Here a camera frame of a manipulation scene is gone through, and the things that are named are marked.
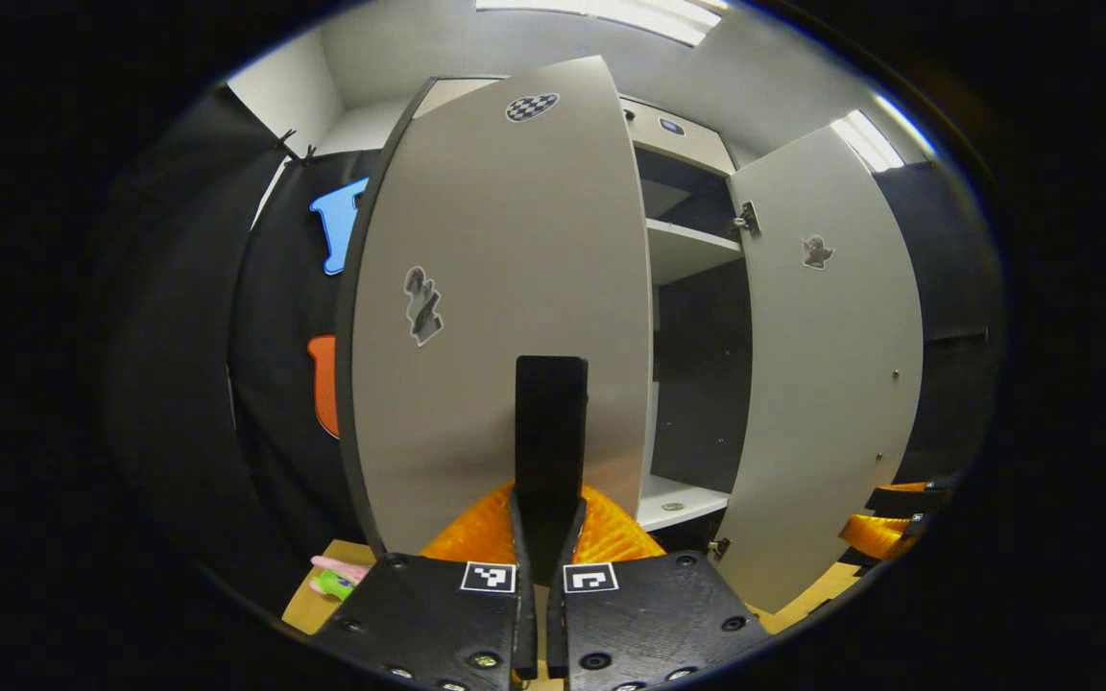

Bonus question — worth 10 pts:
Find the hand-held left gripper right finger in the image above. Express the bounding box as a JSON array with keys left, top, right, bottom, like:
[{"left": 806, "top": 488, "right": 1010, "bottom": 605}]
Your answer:
[{"left": 545, "top": 482, "right": 773, "bottom": 691}]

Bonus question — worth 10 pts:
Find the green plush toy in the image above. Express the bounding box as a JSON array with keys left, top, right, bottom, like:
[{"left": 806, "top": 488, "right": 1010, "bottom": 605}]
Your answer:
[{"left": 310, "top": 554, "right": 373, "bottom": 602}]

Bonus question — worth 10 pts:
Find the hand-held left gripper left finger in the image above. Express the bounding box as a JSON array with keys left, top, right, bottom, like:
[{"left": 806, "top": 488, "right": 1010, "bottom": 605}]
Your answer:
[{"left": 311, "top": 482, "right": 541, "bottom": 691}]

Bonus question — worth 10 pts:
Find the white cabinet shelf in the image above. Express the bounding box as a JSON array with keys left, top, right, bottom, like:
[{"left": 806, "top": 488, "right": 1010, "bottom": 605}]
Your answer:
[
  {"left": 646, "top": 218, "right": 744, "bottom": 285},
  {"left": 637, "top": 474, "right": 733, "bottom": 532}
]

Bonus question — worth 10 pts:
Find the black door handle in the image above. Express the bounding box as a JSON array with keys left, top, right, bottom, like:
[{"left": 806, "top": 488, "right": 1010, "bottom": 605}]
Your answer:
[{"left": 515, "top": 355, "right": 590, "bottom": 586}]

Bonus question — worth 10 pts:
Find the long ceiling light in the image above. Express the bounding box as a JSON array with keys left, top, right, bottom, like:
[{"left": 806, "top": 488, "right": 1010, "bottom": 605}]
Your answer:
[
  {"left": 829, "top": 93, "right": 940, "bottom": 174},
  {"left": 474, "top": 0, "right": 729, "bottom": 47}
]

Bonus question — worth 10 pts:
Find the grey cabinet door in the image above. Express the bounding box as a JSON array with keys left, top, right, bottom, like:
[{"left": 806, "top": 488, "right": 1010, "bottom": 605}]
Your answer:
[
  {"left": 335, "top": 55, "right": 655, "bottom": 560},
  {"left": 711, "top": 125, "right": 926, "bottom": 615}
]

